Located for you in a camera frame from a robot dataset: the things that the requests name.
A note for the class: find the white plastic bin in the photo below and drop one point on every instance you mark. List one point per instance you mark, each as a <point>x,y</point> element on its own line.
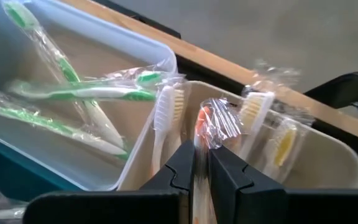
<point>104,34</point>

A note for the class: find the teal plastic bin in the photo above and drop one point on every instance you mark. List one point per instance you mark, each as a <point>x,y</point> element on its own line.
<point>11,174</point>

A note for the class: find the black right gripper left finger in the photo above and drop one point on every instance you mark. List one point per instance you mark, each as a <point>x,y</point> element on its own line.
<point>176,177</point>

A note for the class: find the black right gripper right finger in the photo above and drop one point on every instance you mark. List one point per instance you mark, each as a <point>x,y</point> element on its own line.
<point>238,186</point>

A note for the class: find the light grey plastic bin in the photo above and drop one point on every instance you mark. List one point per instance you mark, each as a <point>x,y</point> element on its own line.
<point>328,155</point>

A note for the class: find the green toothbrush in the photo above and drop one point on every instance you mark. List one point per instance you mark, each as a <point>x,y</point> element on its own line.
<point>42,123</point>
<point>148,77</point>
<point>64,68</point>
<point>104,92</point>

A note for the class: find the black table clamp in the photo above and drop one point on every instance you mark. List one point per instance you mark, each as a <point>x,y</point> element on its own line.
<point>353,87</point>

